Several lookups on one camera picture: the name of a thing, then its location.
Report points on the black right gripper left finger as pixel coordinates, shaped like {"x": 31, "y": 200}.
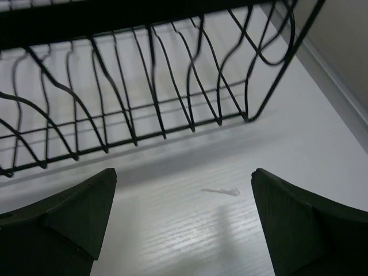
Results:
{"x": 61, "y": 234}

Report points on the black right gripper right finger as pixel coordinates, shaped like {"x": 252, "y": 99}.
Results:
{"x": 307, "y": 234}

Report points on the black wire dish rack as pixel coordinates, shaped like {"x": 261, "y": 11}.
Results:
{"x": 80, "y": 78}

